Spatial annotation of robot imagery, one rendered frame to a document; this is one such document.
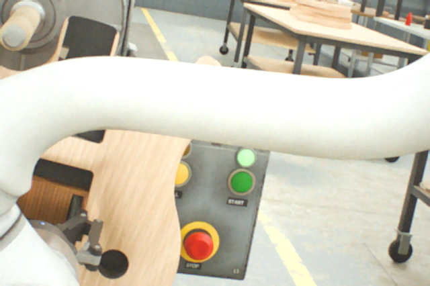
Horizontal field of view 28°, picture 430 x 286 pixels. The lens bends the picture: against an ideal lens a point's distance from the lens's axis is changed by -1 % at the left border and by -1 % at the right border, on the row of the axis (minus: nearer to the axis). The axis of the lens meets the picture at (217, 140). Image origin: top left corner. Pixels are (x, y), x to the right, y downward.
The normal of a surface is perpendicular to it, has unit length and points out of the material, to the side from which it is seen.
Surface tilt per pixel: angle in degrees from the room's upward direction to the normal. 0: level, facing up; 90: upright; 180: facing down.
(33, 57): 98
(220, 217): 90
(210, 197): 90
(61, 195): 87
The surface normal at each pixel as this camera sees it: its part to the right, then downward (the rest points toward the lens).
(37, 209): 0.15, 0.19
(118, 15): 0.59, 0.22
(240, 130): -0.01, 0.57
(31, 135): 0.33, 0.45
